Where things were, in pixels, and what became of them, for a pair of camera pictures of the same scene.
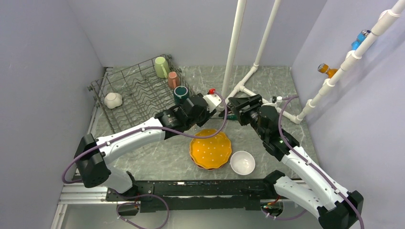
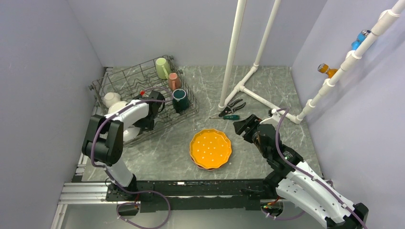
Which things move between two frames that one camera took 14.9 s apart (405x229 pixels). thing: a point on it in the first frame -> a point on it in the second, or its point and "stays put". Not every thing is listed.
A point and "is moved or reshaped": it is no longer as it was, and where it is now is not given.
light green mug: x=162 y=67 stays put
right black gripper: x=239 y=103 -> x=252 y=121
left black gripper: x=207 y=115 -> x=148 y=125
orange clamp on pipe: x=324 y=67 stays put
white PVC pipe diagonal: x=387 y=16 stays put
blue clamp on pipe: x=360 y=36 stays put
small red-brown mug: x=173 y=80 stays put
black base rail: x=168 y=196 stays put
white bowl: x=242 y=162 is moved or reshaped
